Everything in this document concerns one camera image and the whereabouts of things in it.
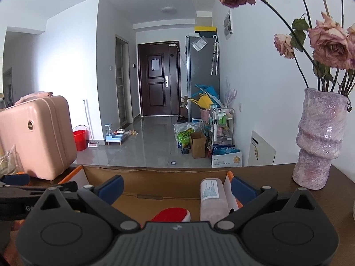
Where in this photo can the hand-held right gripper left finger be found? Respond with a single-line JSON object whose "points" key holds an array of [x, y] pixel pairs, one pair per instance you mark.
{"points": [[111, 189]]}

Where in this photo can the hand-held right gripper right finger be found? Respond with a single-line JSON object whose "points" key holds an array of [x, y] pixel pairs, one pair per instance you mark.
{"points": [[244, 190]]}

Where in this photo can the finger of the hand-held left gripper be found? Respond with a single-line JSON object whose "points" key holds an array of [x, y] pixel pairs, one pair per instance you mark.
{"points": [[22, 192], [16, 179]]}

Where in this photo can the translucent plastic bottle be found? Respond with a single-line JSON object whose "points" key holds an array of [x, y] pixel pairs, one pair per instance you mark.
{"points": [[212, 202]]}

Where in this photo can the red cardboard box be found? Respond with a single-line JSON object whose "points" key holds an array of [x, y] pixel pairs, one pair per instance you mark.
{"points": [[166, 184]]}

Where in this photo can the red white lint brush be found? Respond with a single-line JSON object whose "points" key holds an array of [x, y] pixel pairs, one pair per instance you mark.
{"points": [[169, 214]]}

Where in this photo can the tangerine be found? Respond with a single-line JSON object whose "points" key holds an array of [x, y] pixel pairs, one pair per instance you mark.
{"points": [[22, 174]]}

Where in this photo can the clear glass cup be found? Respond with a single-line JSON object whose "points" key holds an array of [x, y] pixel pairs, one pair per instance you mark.
{"points": [[11, 163]]}

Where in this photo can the blue white carton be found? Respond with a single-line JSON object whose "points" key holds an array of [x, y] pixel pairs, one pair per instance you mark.
{"points": [[226, 158]]}

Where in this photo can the pink suitcase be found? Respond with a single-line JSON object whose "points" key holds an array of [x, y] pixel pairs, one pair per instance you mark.
{"points": [[41, 144]]}

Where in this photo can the white board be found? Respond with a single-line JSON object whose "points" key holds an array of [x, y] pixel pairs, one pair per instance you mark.
{"points": [[260, 149]]}

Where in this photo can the white mop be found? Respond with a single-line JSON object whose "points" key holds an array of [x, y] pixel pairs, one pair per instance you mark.
{"points": [[93, 145]]}

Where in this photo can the blue pet feeder stand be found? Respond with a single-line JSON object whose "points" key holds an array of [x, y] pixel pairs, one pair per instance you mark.
{"points": [[113, 138]]}

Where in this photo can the red bucket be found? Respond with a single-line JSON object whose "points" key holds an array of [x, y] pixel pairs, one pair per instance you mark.
{"points": [[80, 141]]}

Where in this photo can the brown cardboard box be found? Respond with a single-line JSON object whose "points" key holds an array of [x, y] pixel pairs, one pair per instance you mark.
{"points": [[198, 146]]}

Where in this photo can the metal storage trolley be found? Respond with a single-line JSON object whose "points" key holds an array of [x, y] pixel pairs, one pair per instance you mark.
{"points": [[222, 124]]}

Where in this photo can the black shoe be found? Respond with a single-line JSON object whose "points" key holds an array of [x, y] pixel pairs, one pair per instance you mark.
{"points": [[185, 151]]}

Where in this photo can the clear bag with green packs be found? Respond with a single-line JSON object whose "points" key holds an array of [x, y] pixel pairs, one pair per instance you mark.
{"points": [[185, 137]]}

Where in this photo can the pink bin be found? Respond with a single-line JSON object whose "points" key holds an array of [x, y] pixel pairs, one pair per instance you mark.
{"points": [[204, 115]]}

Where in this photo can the purple ceramic vase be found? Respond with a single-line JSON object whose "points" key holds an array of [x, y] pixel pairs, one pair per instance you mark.
{"points": [[319, 144]]}

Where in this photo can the pale dried branches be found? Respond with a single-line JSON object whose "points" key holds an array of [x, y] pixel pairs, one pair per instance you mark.
{"points": [[231, 95]]}

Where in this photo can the yellow bag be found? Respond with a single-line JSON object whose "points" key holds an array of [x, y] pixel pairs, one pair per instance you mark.
{"points": [[203, 102]]}

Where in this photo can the grey side door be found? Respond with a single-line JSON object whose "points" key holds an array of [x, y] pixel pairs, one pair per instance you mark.
{"points": [[122, 88]]}

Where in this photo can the brown cardboard pieces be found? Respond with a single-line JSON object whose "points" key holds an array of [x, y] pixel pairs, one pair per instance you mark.
{"points": [[185, 106]]}

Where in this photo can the blue bag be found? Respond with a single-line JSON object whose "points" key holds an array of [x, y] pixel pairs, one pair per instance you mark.
{"points": [[210, 91]]}

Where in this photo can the dark brown entrance door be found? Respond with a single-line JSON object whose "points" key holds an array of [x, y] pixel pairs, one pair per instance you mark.
{"points": [[159, 94]]}

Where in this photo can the grey refrigerator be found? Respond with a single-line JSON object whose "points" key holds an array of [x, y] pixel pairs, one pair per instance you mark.
{"points": [[199, 69]]}

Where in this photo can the white paper notice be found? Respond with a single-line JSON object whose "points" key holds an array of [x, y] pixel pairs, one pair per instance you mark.
{"points": [[155, 64]]}

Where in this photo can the clear folded umbrella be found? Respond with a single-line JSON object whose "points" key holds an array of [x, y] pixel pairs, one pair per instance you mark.
{"points": [[215, 55]]}

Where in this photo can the clear plastic packet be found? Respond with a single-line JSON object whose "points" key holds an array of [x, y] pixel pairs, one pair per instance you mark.
{"points": [[199, 44]]}

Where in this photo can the yellow black box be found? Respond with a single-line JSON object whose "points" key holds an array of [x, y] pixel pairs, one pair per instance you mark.
{"points": [[205, 29]]}

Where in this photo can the dried pink rose bouquet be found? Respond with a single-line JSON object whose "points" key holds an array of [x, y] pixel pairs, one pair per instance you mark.
{"points": [[330, 44]]}

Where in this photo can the round ceiling lamp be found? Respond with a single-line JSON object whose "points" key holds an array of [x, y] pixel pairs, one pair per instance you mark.
{"points": [[168, 10]]}

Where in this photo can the white wall panel box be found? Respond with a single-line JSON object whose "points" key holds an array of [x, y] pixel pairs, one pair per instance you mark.
{"points": [[228, 25]]}

